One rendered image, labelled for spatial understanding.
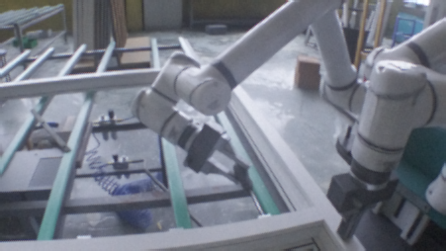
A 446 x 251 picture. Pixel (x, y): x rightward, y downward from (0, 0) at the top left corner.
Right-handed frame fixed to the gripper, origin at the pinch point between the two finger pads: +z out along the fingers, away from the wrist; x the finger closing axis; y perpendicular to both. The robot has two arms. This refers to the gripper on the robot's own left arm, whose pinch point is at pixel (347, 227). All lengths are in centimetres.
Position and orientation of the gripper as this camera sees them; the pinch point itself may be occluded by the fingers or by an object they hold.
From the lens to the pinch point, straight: 63.9
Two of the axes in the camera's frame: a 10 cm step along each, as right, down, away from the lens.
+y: 2.4, 4.7, -8.5
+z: -0.4, 8.8, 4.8
